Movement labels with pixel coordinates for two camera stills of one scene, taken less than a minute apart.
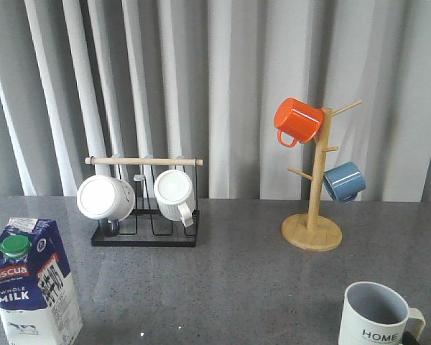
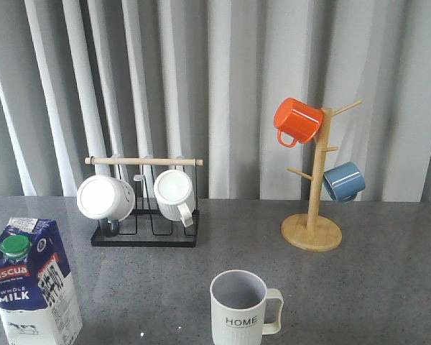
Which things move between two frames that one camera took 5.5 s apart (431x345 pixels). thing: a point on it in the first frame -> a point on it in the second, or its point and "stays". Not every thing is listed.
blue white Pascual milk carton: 36,294 stays
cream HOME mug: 375,313 -> 238,302
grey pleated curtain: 69,80 stays
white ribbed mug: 175,195 stays
